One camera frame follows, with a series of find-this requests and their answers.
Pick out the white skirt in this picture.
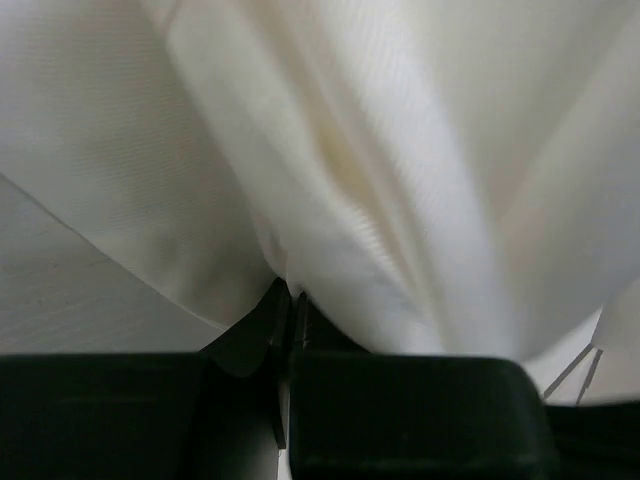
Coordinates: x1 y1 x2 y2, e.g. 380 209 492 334
1 1 639 401

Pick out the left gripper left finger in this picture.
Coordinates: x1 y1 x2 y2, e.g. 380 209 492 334
1 280 291 479

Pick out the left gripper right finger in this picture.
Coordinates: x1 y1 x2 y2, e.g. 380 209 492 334
288 298 639 479

